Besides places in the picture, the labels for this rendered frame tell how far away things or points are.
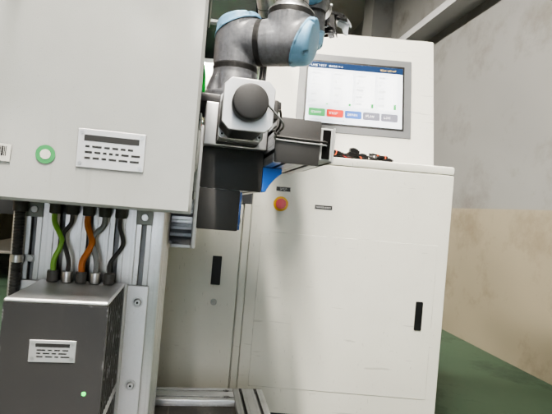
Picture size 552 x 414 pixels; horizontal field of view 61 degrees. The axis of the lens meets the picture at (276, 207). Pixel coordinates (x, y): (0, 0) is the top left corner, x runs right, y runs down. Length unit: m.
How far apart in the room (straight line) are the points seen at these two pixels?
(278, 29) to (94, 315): 0.80
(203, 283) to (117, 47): 1.13
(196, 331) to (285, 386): 0.36
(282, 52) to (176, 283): 0.89
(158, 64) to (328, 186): 1.08
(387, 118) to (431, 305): 0.76
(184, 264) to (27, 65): 1.11
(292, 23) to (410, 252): 0.90
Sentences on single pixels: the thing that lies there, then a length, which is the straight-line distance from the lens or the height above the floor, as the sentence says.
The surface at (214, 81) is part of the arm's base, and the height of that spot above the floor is 1.08.
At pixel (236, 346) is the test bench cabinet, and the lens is 1.72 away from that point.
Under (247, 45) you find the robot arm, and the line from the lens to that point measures 1.23.
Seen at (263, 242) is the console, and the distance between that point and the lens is 1.65.
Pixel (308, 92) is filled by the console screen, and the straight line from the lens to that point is 2.00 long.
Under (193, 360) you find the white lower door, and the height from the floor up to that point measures 0.23.
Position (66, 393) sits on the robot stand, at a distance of 0.75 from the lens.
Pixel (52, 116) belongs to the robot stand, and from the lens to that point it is 0.68.
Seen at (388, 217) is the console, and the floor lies 0.79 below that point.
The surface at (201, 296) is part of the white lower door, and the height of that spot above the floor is 0.45.
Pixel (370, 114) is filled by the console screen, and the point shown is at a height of 1.20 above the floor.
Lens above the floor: 0.78
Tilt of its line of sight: level
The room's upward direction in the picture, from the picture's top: 5 degrees clockwise
